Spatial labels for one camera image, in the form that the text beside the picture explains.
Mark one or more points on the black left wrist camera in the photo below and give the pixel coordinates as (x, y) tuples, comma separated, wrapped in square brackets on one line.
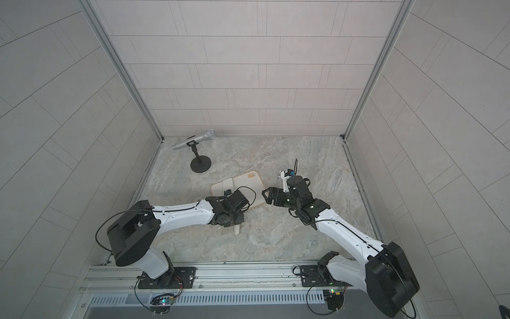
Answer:
[(237, 201)]

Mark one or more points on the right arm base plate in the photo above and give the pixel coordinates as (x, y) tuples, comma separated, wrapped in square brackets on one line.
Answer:
[(314, 275)]

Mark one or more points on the black microphone stand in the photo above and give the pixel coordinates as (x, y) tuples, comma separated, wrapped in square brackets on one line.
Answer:
[(199, 164)]

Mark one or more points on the grey handheld microphone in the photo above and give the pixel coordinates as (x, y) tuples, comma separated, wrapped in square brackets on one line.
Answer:
[(193, 140)]

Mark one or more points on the left green circuit board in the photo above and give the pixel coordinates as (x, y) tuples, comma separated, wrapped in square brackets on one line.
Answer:
[(161, 304)]

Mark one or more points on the green circuit board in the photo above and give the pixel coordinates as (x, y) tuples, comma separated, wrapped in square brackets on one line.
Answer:
[(334, 300), (161, 304)]

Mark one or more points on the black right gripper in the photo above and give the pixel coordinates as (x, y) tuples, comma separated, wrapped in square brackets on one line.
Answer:
[(273, 193)]

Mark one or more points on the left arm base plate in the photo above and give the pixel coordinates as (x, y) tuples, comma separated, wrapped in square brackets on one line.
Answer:
[(181, 277)]

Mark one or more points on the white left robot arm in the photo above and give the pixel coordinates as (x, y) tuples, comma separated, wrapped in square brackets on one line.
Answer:
[(133, 233)]

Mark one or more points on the beige cutting board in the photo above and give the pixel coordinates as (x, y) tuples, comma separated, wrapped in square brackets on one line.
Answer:
[(250, 184)]

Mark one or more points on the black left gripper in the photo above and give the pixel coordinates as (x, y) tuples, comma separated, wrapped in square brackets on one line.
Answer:
[(239, 217)]

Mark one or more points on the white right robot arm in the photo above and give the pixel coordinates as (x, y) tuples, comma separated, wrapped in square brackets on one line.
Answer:
[(381, 270)]

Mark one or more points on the aluminium mounting rail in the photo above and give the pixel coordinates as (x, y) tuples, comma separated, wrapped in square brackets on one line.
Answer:
[(209, 276)]

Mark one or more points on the right green circuit board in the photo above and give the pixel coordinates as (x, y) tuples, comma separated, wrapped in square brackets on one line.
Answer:
[(334, 300)]

